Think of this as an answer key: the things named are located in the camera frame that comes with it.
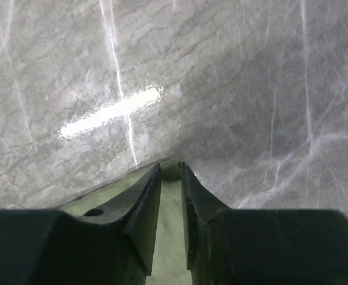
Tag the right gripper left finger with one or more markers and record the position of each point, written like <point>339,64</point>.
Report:
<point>130,219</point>

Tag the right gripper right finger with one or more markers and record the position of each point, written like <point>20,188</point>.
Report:
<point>199,206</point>

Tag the green graphic tank top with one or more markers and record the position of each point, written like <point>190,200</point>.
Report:
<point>169,261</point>

